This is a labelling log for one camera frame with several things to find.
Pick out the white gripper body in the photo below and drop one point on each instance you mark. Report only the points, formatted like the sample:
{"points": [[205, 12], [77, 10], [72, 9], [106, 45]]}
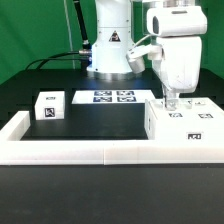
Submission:
{"points": [[178, 68]]}

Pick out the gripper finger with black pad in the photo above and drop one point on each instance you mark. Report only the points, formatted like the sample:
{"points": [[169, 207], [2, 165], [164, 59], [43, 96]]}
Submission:
{"points": [[169, 98]]}

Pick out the white cabinet door panel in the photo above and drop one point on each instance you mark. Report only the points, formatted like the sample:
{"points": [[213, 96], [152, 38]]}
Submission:
{"points": [[158, 112], [204, 108]]}

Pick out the white cabinet body box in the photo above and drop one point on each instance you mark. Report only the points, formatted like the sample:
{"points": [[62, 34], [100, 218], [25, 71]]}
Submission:
{"points": [[183, 129]]}

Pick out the small white tagged cube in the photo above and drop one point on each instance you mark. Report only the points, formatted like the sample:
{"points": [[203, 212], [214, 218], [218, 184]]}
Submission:
{"points": [[50, 105]]}

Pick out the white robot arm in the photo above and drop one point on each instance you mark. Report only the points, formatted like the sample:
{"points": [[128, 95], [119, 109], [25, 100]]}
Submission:
{"points": [[167, 32]]}

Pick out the white U-shaped fence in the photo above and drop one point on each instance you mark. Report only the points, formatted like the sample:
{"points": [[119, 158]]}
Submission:
{"points": [[15, 151]]}

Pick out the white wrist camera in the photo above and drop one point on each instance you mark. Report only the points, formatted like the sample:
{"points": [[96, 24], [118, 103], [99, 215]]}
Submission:
{"points": [[135, 56]]}

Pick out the flat white tag base plate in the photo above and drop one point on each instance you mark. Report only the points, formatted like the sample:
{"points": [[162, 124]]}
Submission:
{"points": [[111, 96]]}

